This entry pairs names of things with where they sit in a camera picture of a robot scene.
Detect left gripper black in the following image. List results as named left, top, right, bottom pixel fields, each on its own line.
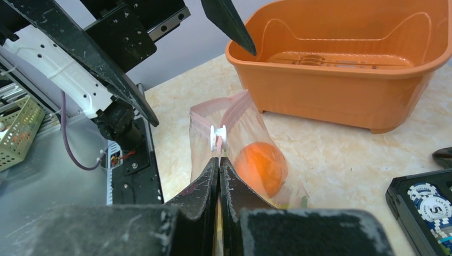
left=5, top=0, right=257, bottom=127

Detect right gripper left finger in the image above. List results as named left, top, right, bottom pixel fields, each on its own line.
left=24, top=157, right=219, bottom=255

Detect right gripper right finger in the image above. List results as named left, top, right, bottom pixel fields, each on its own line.
left=219, top=157, right=393, bottom=255

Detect orange fruit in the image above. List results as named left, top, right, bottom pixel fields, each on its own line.
left=233, top=142, right=288, bottom=198

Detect clear zip top bag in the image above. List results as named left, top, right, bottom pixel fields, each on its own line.
left=189, top=90, right=309, bottom=209

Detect orange plastic basket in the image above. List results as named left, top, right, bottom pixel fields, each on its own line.
left=225, top=1, right=451, bottom=133

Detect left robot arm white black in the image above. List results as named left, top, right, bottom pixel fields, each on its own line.
left=1, top=1, right=190, bottom=150

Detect green perforated basket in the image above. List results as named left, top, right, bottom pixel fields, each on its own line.
left=1, top=96, right=45, bottom=171

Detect black poker chip case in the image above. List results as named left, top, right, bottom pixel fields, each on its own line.
left=385, top=169, right=451, bottom=255

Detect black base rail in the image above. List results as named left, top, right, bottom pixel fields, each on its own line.
left=106, top=83, right=165, bottom=206

